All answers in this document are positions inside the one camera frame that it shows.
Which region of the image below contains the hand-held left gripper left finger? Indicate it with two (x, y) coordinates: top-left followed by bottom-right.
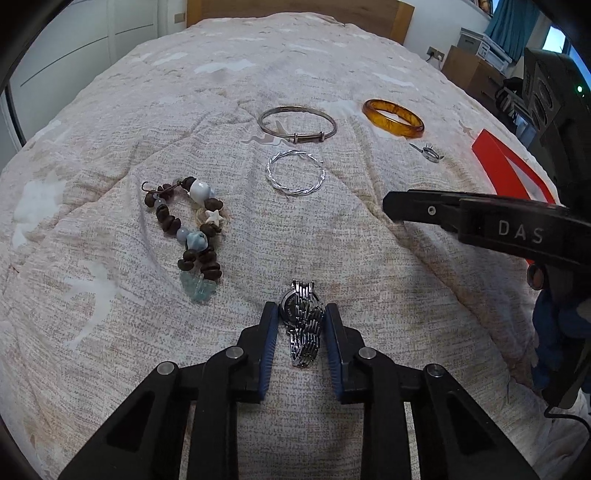
(58, 301), (280, 480)

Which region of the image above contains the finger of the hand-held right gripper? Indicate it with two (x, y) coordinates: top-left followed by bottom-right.
(382, 189), (467, 238)

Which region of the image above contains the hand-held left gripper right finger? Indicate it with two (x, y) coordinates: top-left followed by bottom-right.
(324, 302), (539, 480)

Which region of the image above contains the silver metal wristwatch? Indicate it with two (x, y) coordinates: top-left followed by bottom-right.
(279, 279), (326, 368)

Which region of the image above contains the small silver ring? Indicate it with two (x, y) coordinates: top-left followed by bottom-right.
(409, 142), (445, 164)

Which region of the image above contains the red shallow box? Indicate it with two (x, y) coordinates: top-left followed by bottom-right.
(472, 129), (557, 204)

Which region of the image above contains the amber bangle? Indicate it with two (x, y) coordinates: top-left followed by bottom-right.
(362, 98), (424, 138)

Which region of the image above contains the twisted silver bracelet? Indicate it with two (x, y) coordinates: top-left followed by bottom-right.
(266, 150), (326, 197)

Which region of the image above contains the plain silver bangle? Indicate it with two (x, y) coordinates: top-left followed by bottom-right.
(259, 106), (338, 142)

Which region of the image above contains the brown beaded bracelet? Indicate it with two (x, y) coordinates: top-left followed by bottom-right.
(141, 176), (230, 305)

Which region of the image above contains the blue patterned clothing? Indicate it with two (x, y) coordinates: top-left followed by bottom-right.
(531, 291), (591, 393)

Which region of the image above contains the wooden cabinet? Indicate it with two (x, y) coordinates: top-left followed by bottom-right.
(442, 46), (509, 112)

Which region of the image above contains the white printer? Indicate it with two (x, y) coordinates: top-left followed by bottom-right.
(457, 28), (511, 70)

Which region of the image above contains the blue curtain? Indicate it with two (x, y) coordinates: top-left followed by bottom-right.
(485, 0), (550, 51)

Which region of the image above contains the wooden headboard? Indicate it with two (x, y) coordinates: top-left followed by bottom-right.
(187, 0), (415, 45)

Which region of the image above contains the bed with beige quilt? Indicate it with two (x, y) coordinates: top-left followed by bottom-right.
(0, 11), (591, 480)

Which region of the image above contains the white wardrobe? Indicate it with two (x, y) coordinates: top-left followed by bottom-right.
(0, 0), (185, 153)

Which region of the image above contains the black cable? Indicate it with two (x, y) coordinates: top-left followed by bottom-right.
(544, 406), (591, 423)

